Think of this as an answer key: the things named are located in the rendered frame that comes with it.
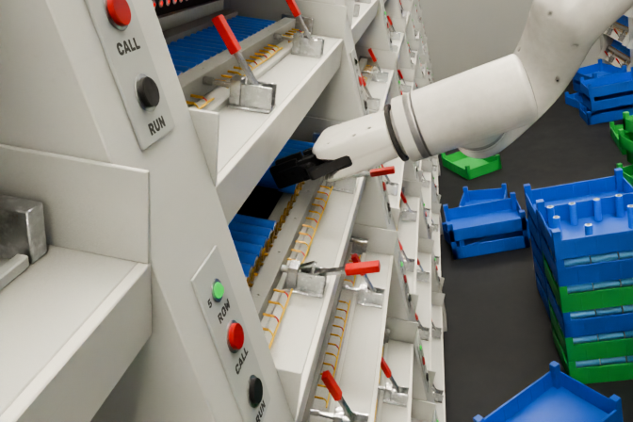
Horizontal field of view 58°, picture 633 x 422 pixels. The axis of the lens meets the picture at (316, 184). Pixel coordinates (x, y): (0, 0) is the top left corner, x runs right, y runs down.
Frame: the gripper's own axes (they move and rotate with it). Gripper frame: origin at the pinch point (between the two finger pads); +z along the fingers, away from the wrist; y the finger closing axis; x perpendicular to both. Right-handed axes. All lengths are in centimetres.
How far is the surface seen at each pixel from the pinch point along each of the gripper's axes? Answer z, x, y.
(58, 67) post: -11, -20, 47
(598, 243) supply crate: -39, 61, -67
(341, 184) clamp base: -3.7, 6.3, -6.5
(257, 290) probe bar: -1.7, 3.6, 24.8
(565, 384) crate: -20, 100, -65
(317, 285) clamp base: -5.5, 7.2, 20.1
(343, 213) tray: -4.6, 8.0, 0.5
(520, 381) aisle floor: -9, 100, -69
